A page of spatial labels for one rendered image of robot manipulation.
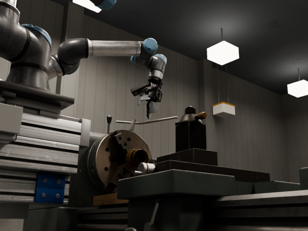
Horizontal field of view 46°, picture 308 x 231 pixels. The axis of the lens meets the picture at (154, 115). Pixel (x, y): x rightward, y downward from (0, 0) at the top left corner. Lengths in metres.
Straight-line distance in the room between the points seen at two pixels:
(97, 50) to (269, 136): 8.74
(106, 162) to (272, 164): 8.63
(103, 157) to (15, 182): 0.66
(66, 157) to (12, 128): 0.24
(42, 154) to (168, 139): 6.33
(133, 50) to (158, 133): 5.46
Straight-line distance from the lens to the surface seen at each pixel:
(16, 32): 1.15
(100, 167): 1.68
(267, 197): 0.86
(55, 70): 1.84
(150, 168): 1.08
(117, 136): 1.70
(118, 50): 1.79
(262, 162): 9.77
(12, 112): 0.96
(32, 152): 1.09
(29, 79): 1.14
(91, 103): 6.44
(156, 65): 1.96
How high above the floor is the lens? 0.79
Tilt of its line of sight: 17 degrees up
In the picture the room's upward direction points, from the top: 1 degrees clockwise
